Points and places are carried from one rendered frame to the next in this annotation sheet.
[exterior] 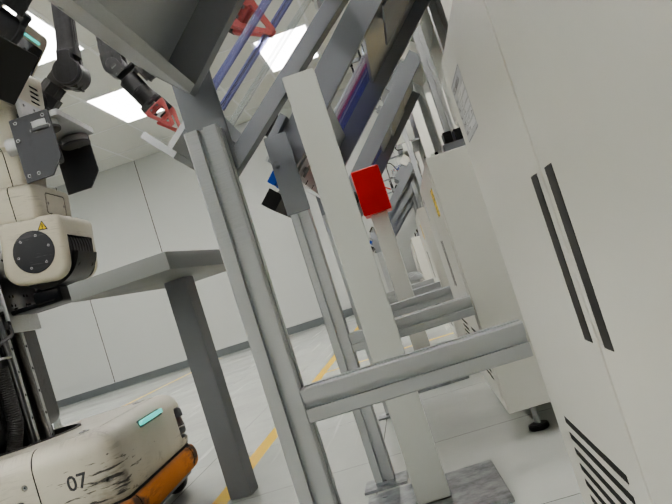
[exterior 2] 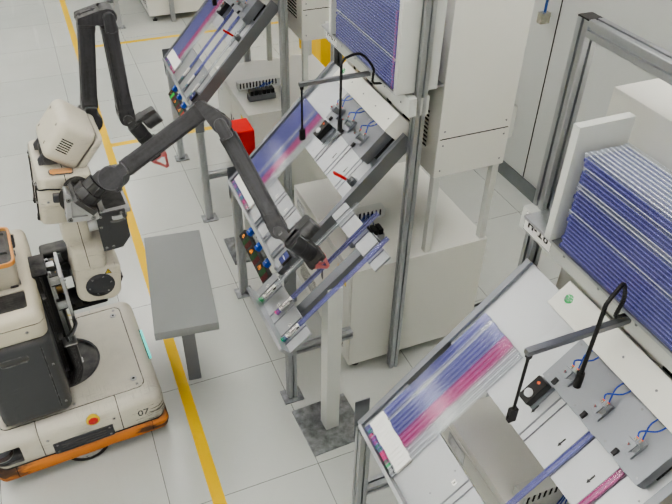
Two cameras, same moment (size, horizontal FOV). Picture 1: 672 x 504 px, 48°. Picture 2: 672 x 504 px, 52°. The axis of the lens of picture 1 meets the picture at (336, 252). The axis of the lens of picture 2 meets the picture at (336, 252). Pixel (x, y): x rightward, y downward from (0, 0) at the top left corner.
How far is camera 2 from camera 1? 2.21 m
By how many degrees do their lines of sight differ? 49
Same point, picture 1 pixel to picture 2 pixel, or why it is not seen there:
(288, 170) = (291, 285)
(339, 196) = (335, 336)
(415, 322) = not seen: hidden behind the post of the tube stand
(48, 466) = (128, 408)
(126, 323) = not seen: outside the picture
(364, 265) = (336, 359)
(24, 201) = (97, 258)
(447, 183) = (358, 283)
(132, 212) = not seen: outside the picture
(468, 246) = (357, 307)
